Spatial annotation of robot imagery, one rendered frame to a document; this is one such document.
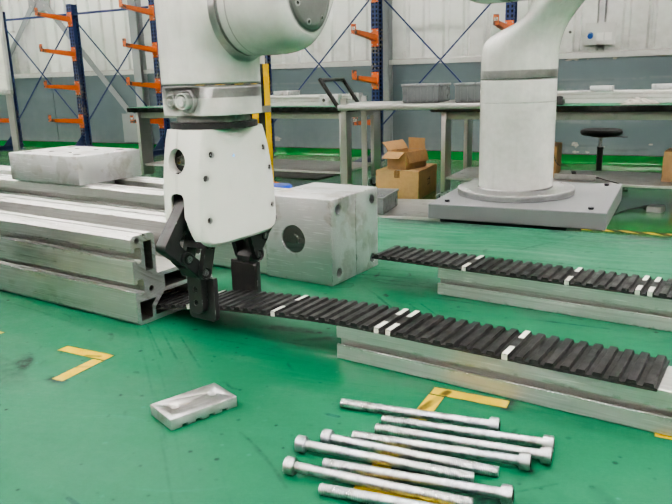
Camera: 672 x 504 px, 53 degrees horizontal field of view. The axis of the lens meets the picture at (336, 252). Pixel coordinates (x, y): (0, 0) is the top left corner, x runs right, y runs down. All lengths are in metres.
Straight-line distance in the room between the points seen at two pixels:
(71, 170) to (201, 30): 0.49
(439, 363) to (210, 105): 0.27
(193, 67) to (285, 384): 0.26
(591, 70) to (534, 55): 7.12
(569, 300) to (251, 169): 0.32
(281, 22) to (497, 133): 0.66
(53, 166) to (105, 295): 0.39
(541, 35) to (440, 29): 7.53
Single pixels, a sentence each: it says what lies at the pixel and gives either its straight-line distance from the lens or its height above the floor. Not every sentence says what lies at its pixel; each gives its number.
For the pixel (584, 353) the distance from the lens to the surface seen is 0.50.
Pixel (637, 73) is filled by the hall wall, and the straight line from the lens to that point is 8.19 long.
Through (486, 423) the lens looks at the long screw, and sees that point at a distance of 0.45.
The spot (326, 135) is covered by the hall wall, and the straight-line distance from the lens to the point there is 9.26.
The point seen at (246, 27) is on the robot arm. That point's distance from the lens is 0.53.
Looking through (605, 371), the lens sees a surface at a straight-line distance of 0.47.
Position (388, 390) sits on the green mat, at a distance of 0.50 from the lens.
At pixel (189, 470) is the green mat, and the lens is 0.42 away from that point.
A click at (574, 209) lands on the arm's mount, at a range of 1.05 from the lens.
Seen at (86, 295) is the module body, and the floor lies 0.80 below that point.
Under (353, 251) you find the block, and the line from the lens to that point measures 0.76.
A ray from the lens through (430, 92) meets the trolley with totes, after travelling 3.76.
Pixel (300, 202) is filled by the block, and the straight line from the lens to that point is 0.73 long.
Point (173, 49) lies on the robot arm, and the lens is 0.58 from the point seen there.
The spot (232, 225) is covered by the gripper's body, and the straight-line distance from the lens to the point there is 0.59.
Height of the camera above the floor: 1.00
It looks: 14 degrees down
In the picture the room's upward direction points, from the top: 1 degrees counter-clockwise
